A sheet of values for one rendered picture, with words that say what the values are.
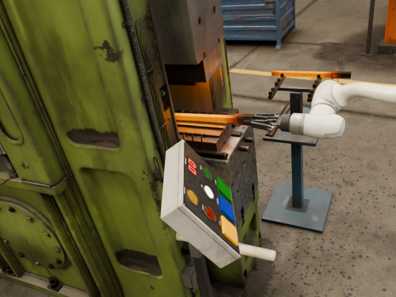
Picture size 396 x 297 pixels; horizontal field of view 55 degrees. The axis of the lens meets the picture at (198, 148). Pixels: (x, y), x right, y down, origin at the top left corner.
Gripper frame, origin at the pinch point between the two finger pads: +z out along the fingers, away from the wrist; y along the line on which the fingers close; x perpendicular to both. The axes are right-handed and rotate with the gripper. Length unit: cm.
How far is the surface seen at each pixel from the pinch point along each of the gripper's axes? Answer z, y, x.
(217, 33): 10.2, 4.1, 37.3
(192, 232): -8, -73, 5
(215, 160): 9.5, -16.0, -12.7
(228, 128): 9.8, 3.8, -7.9
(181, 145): 6.1, -46.5, 15.9
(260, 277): -3, -4, -103
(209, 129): 16.4, -3.6, -4.8
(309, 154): -7, 123, -103
